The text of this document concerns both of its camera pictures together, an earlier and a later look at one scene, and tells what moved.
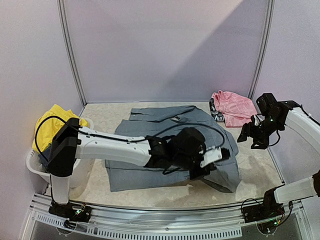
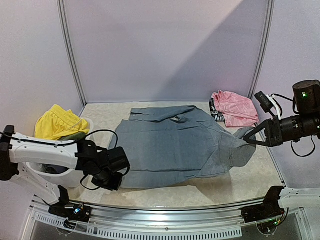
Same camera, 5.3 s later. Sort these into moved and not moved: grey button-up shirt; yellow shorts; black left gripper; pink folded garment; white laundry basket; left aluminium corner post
Moved: black left gripper; grey button-up shirt
Not moved: left aluminium corner post; white laundry basket; pink folded garment; yellow shorts
